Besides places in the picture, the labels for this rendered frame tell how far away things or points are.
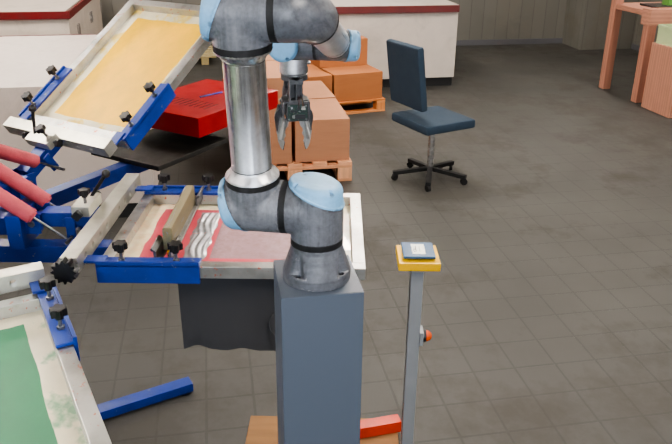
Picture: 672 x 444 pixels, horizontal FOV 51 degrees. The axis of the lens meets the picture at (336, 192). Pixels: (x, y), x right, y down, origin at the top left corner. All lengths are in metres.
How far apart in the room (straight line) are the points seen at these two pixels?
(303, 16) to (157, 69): 1.80
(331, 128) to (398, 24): 3.11
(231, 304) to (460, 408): 1.30
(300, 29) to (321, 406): 0.85
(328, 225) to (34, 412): 0.75
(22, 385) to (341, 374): 0.72
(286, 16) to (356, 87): 5.91
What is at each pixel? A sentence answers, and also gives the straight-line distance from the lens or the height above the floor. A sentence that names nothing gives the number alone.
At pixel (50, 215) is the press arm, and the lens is 2.47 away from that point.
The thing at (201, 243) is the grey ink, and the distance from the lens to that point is 2.31.
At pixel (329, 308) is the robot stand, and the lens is 1.54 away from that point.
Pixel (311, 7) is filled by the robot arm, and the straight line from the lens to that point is 1.34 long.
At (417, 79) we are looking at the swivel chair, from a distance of 5.19.
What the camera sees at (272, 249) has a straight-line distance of 2.26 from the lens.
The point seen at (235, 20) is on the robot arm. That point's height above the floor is 1.77.
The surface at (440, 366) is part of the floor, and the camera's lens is 3.40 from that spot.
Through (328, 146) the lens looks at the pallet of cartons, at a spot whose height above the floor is 0.27.
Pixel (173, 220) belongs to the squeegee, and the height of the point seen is 1.06.
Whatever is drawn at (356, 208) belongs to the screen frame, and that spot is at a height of 0.99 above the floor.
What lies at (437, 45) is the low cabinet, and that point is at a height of 0.48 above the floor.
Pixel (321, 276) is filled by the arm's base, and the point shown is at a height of 1.24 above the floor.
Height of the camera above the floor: 1.97
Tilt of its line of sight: 22 degrees down
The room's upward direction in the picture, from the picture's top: 1 degrees clockwise
